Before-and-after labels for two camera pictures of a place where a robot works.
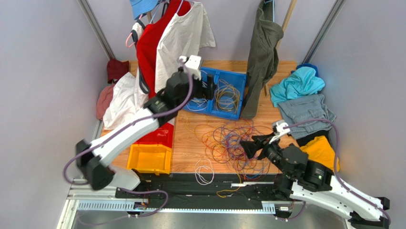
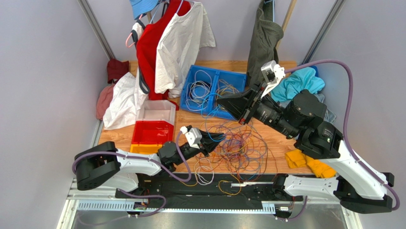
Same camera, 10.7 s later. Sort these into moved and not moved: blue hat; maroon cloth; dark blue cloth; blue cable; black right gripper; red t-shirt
Moved: black right gripper; blue cable
Not moved: maroon cloth; blue hat; red t-shirt; dark blue cloth
